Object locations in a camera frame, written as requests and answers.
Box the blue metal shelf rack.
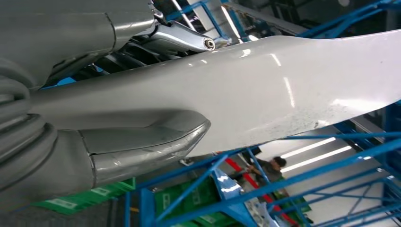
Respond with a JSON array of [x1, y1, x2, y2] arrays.
[[123, 100, 401, 227], [166, 0, 401, 40]]

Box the green plastic crate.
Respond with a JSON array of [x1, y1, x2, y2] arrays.
[[31, 177, 137, 216], [269, 175, 312, 223], [153, 177, 221, 227]]

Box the person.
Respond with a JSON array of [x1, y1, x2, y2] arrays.
[[245, 156, 289, 201]]

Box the long red barrier belt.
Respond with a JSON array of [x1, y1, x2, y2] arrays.
[[224, 157, 298, 227]]

